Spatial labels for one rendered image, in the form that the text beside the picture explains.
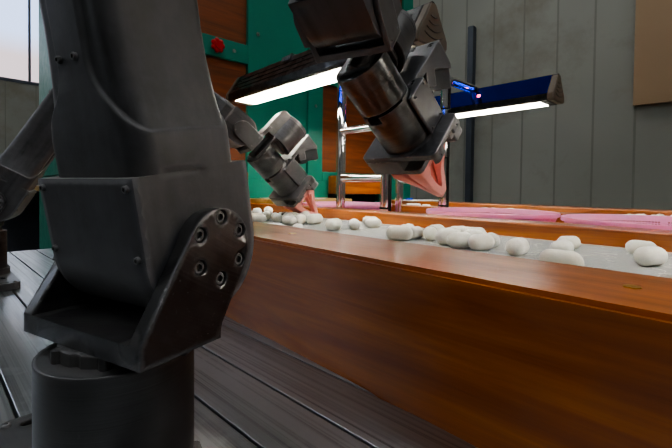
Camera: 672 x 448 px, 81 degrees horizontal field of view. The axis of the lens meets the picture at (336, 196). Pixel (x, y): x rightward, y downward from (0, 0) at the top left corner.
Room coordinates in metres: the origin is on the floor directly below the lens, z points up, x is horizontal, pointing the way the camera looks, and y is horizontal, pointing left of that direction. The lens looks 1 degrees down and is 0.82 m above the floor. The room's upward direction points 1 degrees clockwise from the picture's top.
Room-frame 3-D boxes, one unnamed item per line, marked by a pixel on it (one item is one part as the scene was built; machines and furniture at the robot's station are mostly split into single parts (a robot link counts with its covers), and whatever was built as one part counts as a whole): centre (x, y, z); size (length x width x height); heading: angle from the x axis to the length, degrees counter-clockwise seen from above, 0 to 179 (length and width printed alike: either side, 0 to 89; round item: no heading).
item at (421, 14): (0.86, 0.06, 1.08); 0.62 x 0.08 x 0.07; 43
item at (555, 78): (1.24, -0.35, 1.08); 0.62 x 0.08 x 0.07; 43
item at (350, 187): (1.60, -0.10, 0.83); 0.30 x 0.06 x 0.07; 133
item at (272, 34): (1.62, 0.33, 1.32); 1.36 x 0.55 x 0.95; 133
